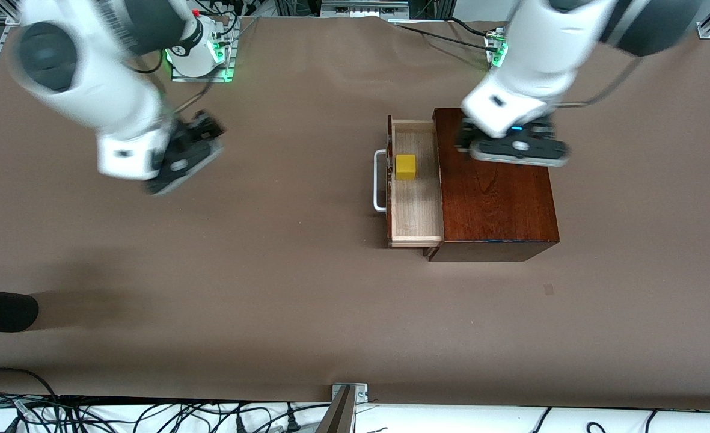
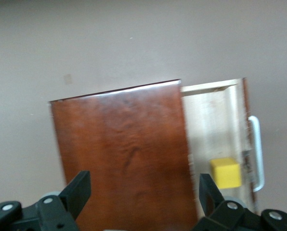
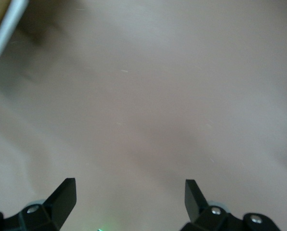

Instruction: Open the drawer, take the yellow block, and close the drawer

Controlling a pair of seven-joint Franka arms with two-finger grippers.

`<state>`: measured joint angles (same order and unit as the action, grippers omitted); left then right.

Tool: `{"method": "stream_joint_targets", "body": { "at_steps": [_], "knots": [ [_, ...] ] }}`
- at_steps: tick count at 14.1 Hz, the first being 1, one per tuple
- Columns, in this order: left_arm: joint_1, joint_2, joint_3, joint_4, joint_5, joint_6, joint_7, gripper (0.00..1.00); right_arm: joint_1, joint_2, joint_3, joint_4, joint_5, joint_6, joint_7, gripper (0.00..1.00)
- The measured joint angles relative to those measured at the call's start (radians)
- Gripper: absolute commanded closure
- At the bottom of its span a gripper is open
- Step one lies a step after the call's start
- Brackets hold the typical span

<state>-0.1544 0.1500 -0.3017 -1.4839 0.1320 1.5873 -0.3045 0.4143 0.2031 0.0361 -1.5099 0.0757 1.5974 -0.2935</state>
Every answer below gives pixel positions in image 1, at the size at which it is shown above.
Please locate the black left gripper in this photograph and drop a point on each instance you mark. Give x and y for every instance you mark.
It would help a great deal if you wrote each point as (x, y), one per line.
(466, 136)

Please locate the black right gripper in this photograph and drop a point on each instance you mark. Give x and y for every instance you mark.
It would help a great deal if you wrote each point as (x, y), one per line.
(200, 129)

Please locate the yellow cube block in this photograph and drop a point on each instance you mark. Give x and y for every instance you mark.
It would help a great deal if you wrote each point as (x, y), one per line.
(406, 167)

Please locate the dark brown wooden cabinet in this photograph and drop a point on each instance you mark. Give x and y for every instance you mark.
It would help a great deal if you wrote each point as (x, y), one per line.
(499, 210)

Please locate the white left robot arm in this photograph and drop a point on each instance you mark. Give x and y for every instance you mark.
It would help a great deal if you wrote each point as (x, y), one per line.
(541, 54)

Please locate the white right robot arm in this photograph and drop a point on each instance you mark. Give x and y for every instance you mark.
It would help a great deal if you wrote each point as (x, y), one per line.
(102, 90)

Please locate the brown table cover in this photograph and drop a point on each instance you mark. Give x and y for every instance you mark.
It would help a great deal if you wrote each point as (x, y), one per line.
(270, 270)

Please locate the grey equipment box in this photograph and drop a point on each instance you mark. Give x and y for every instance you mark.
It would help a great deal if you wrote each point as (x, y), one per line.
(364, 6)

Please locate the black padded cylinder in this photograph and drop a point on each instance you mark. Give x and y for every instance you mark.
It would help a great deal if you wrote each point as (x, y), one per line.
(0, 310)

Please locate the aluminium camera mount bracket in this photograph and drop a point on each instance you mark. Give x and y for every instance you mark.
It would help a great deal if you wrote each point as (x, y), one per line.
(345, 400)

